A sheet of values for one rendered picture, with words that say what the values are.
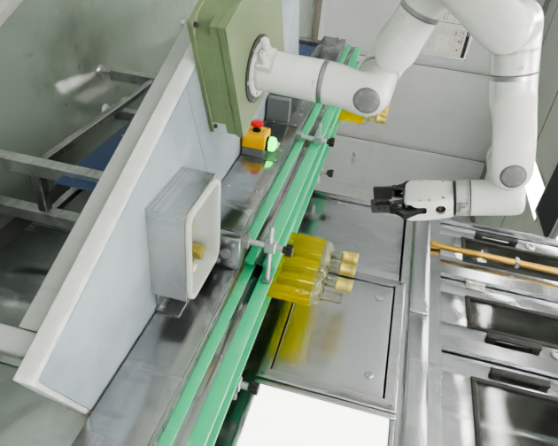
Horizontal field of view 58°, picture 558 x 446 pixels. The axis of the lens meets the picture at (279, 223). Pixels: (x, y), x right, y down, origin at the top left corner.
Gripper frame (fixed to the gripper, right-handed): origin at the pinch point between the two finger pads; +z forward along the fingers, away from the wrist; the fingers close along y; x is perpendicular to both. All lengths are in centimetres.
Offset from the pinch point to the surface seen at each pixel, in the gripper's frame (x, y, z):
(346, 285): -27.2, 2.5, 10.6
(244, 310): -18.8, -17.2, 30.8
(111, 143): 5, 28, 84
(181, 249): 4.8, -26.1, 35.8
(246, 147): -1, 34, 43
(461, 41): -122, 590, -42
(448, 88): -183, 591, -26
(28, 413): -27, -45, 74
